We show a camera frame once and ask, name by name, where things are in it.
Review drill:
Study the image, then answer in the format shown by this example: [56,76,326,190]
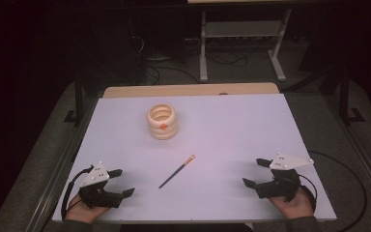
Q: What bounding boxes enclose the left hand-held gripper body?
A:
[77,160,125,209]

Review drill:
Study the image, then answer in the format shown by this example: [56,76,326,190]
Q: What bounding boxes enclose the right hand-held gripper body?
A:
[255,152,315,203]

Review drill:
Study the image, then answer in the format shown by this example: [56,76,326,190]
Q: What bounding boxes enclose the dark pencil with orange end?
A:
[157,154,196,189]

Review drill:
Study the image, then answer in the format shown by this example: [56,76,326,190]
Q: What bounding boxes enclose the cream ribbed pen holder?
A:
[146,102,178,141]

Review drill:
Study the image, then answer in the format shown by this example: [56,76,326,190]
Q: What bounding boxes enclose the person's left hand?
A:
[65,192,110,224]

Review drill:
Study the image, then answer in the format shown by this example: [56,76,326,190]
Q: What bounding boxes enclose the person's right hand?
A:
[268,187,315,220]

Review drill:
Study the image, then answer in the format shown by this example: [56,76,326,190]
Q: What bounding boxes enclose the white board table cover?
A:
[51,94,338,223]

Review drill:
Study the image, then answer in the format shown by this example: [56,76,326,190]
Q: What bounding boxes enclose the black metal stand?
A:
[63,80,86,127]
[339,69,366,125]

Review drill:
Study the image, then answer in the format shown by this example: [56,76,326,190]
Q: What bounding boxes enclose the wooden table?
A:
[102,82,280,99]

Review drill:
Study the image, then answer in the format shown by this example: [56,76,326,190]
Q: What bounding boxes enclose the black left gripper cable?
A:
[60,164,95,221]

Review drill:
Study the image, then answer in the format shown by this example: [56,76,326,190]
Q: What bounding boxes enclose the aluminium rail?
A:
[28,98,100,232]
[323,95,371,202]

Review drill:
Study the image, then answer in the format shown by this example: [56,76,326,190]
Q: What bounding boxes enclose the black cable on floor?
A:
[307,149,367,232]

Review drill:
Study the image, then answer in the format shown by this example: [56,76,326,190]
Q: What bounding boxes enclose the tangle of black floor cables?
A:
[204,46,250,68]

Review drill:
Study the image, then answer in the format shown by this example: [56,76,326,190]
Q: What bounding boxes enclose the black looped floor cable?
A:
[143,64,201,86]

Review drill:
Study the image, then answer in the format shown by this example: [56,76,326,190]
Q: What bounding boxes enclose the white metal desk frame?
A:
[186,0,323,83]

